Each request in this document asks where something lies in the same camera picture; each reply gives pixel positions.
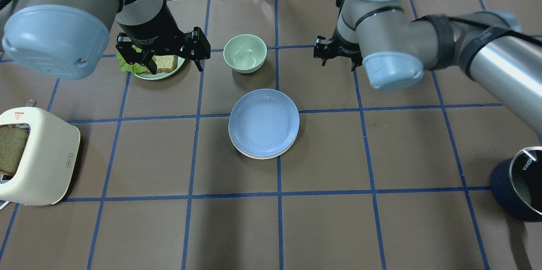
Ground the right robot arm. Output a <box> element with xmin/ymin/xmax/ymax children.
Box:
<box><xmin>313</xmin><ymin>0</ymin><xmax>542</xmax><ymax>134</ymax></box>

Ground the blue plate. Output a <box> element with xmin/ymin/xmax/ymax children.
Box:
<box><xmin>228</xmin><ymin>88</ymin><xmax>300</xmax><ymax>160</ymax></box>

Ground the green plate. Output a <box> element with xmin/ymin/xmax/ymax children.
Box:
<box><xmin>135</xmin><ymin>55</ymin><xmax>185</xmax><ymax>81</ymax></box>

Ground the toast slice in toaster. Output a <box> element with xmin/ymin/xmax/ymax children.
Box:
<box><xmin>0</xmin><ymin>125</ymin><xmax>29</xmax><ymax>176</ymax></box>

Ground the bread slice on plate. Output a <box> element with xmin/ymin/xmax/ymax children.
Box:
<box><xmin>153</xmin><ymin>55</ymin><xmax>178</xmax><ymax>74</ymax></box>

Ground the green lettuce leaf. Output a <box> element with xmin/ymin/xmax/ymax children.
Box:
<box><xmin>116</xmin><ymin>52</ymin><xmax>150</xmax><ymax>74</ymax></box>

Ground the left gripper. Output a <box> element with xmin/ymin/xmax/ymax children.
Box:
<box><xmin>116</xmin><ymin>8</ymin><xmax>211</xmax><ymax>74</ymax></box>

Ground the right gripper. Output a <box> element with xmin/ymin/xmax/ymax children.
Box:
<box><xmin>313</xmin><ymin>35</ymin><xmax>363</xmax><ymax>72</ymax></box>

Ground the green bowl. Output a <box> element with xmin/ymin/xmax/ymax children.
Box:
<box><xmin>223</xmin><ymin>34</ymin><xmax>267</xmax><ymax>74</ymax></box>

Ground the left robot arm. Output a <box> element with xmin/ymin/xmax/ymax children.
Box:
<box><xmin>1</xmin><ymin>0</ymin><xmax>211</xmax><ymax>79</ymax></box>

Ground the white toaster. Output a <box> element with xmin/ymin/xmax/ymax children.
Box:
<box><xmin>0</xmin><ymin>107</ymin><xmax>81</xmax><ymax>206</ymax></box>

